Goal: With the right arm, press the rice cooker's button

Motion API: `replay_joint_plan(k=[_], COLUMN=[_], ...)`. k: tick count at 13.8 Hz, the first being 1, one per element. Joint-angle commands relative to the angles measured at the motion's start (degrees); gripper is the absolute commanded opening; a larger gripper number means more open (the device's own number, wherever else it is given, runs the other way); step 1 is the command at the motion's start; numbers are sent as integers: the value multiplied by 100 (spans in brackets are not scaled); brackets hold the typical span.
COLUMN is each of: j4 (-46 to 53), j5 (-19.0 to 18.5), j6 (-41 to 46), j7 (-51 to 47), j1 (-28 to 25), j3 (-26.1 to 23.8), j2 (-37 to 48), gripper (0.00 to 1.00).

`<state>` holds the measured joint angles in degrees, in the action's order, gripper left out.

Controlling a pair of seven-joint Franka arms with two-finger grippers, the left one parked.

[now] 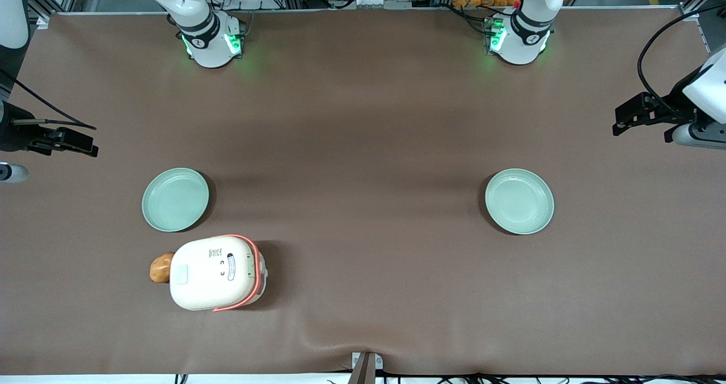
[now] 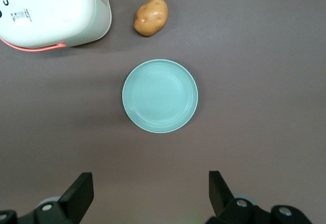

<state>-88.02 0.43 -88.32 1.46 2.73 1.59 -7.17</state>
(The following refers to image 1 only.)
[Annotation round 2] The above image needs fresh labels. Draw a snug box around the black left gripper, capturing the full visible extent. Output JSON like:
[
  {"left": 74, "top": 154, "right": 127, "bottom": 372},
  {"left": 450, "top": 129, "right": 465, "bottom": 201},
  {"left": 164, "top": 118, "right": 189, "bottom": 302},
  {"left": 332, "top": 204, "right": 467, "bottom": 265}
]
[{"left": 612, "top": 91, "right": 699, "bottom": 141}]

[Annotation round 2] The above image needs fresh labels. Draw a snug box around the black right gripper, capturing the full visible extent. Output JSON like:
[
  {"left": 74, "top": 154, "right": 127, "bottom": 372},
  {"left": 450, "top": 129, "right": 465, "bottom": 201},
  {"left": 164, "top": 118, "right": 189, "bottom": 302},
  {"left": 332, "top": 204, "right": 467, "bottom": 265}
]
[{"left": 0, "top": 103, "right": 99, "bottom": 158}]

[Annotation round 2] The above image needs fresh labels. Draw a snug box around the white toaster with pink trim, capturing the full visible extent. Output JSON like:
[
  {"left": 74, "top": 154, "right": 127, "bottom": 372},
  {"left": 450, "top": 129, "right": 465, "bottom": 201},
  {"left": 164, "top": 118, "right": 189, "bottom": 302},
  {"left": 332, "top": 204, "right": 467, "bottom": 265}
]
[{"left": 169, "top": 234, "right": 268, "bottom": 313}]

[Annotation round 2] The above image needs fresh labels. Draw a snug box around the pale green plate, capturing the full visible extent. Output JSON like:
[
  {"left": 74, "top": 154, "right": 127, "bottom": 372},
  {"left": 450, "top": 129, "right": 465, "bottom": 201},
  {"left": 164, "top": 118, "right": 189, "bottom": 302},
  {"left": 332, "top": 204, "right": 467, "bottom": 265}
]
[
  {"left": 141, "top": 168, "right": 210, "bottom": 233},
  {"left": 484, "top": 168, "right": 555, "bottom": 235}
]

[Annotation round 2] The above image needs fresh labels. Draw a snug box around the brown bread roll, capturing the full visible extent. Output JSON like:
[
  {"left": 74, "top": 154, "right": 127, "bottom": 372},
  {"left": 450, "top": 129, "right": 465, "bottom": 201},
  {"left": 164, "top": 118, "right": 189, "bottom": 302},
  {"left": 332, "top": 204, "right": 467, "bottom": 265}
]
[{"left": 149, "top": 252, "right": 175, "bottom": 284}]

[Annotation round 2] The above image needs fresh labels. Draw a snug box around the brown tablecloth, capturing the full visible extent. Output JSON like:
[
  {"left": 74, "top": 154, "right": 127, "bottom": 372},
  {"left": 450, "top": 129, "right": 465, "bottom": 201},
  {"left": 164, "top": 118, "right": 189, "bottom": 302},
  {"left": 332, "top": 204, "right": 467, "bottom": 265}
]
[{"left": 0, "top": 7, "right": 726, "bottom": 377}]

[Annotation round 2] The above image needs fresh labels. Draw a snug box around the metal table clamp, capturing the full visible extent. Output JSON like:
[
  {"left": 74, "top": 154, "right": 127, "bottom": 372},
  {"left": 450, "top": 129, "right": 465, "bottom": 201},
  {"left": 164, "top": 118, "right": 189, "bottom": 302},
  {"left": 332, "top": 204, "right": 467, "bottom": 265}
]
[{"left": 350, "top": 351, "right": 385, "bottom": 384}]

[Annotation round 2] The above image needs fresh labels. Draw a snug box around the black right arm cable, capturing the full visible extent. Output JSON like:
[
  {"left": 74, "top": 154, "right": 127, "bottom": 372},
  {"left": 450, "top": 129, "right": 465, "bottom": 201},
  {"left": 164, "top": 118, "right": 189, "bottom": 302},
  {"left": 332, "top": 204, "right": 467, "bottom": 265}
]
[{"left": 0, "top": 68, "right": 98, "bottom": 131}]

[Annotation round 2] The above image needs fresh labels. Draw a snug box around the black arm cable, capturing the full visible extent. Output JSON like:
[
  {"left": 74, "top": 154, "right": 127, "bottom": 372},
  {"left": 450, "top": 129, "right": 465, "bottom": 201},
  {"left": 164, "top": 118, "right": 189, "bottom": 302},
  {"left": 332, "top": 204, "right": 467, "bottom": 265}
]
[
  {"left": 637, "top": 4, "right": 726, "bottom": 119},
  {"left": 0, "top": 68, "right": 98, "bottom": 131}
]

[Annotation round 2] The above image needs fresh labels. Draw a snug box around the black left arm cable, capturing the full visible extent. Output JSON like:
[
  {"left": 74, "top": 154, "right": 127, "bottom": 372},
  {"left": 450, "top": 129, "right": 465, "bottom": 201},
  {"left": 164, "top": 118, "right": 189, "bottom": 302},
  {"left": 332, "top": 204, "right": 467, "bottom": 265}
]
[{"left": 637, "top": 4, "right": 726, "bottom": 119}]

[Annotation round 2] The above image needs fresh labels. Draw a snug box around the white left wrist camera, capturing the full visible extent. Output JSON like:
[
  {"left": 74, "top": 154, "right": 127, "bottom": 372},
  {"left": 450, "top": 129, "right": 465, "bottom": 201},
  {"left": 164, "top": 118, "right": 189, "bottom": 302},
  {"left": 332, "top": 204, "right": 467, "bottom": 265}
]
[{"left": 672, "top": 122, "right": 726, "bottom": 150}]

